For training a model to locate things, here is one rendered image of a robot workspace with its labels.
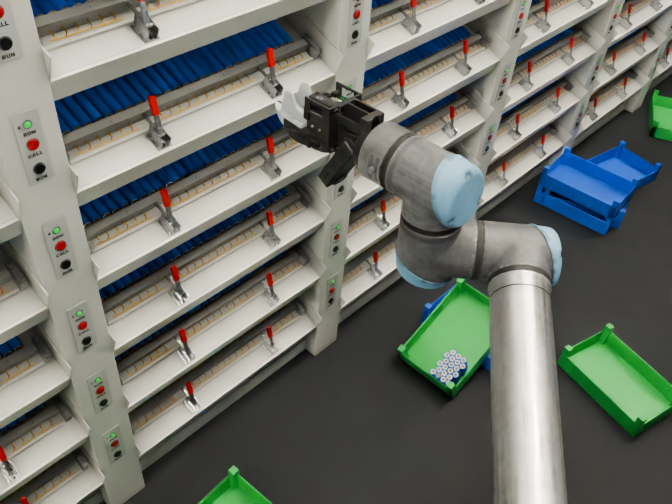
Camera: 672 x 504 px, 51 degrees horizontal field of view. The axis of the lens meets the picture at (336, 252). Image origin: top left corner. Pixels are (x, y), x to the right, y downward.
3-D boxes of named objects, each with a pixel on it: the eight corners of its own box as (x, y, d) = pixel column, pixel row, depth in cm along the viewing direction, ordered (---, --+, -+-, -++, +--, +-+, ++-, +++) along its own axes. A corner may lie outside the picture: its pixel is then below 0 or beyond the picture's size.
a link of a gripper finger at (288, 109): (276, 75, 112) (317, 97, 107) (277, 108, 116) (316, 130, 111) (261, 82, 110) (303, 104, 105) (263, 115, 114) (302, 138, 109)
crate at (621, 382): (678, 408, 206) (689, 392, 201) (632, 438, 197) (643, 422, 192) (601, 338, 224) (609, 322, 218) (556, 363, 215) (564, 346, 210)
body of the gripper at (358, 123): (335, 79, 108) (395, 108, 102) (333, 127, 114) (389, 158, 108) (299, 95, 104) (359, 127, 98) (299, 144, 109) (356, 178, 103)
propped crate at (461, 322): (453, 398, 203) (451, 389, 196) (400, 358, 213) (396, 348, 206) (515, 322, 211) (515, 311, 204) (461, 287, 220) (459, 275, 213)
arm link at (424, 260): (467, 298, 106) (481, 236, 97) (391, 290, 107) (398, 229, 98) (466, 255, 113) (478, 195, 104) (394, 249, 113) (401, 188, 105)
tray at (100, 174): (328, 88, 150) (344, 57, 143) (75, 208, 117) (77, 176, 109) (270, 24, 154) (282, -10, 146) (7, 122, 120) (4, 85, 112)
